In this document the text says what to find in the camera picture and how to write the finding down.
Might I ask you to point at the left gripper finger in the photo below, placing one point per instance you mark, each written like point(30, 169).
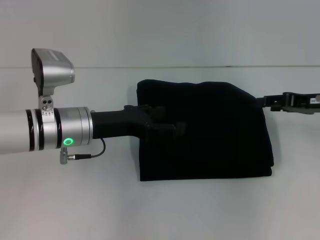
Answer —
point(156, 113)
point(170, 128)

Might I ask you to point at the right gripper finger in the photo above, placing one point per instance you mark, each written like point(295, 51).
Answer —
point(271, 101)

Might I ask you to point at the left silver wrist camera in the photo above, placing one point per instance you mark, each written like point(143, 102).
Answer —
point(51, 68)

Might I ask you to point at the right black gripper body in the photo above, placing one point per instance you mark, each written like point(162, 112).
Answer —
point(302, 102)

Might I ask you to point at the black t-shirt with white print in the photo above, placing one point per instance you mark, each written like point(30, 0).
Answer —
point(212, 137)

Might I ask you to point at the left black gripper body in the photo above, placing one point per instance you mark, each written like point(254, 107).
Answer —
point(120, 123)

